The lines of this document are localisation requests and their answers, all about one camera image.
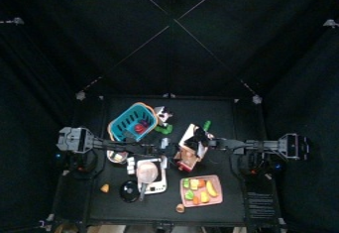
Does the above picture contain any red toy food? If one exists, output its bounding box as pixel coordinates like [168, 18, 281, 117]
[134, 123, 148, 134]

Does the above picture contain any teal basket with orange rim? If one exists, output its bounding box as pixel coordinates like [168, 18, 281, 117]
[107, 101, 160, 143]

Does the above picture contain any black and white cow toy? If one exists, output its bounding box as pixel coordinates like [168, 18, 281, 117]
[154, 105, 175, 123]

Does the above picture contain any green toy vegetable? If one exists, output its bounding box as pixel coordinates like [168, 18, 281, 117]
[154, 124, 175, 136]

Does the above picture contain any white toy stove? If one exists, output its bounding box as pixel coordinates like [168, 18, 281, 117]
[131, 156, 170, 195]

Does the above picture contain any pink plastic tray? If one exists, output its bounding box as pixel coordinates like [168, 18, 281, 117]
[179, 174, 226, 208]

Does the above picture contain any yellow toy banana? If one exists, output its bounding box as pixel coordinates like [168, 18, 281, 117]
[206, 179, 220, 198]

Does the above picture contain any small metal bowl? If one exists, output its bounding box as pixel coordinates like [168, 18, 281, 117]
[106, 149, 130, 165]

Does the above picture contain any silver toy frying pan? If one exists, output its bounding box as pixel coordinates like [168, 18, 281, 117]
[135, 161, 160, 202]

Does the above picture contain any black round pot lid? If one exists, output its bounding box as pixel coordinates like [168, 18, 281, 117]
[119, 179, 142, 204]

